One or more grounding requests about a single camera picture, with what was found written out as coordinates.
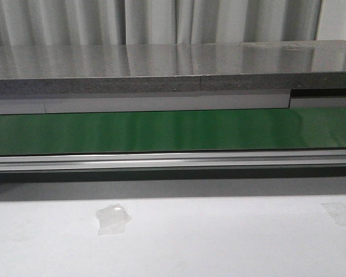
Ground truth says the clear tape patch left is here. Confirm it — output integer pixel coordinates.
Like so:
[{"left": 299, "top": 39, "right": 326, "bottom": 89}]
[{"left": 95, "top": 203, "right": 131, "bottom": 235}]

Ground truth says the clear tape patch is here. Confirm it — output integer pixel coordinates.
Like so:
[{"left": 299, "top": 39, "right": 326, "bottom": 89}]
[
  {"left": 95, "top": 203, "right": 131, "bottom": 235},
  {"left": 321, "top": 203, "right": 346, "bottom": 227}
]

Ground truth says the white conveyor back guard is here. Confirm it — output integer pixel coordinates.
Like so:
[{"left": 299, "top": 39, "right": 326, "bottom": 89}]
[{"left": 0, "top": 89, "right": 346, "bottom": 115}]

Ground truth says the green conveyor belt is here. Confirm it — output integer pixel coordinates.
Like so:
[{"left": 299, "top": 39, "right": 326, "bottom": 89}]
[{"left": 0, "top": 107, "right": 346, "bottom": 156}]

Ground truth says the clear tape patch right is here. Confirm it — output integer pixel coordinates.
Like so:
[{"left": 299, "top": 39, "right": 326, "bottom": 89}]
[{"left": 321, "top": 203, "right": 346, "bottom": 227}]

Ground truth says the white curtain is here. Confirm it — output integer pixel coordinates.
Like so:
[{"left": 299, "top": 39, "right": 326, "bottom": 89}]
[{"left": 0, "top": 1, "right": 346, "bottom": 46}]

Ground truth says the aluminium conveyor front rail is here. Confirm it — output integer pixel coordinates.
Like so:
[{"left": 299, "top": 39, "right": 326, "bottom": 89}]
[{"left": 0, "top": 149, "right": 346, "bottom": 173}]

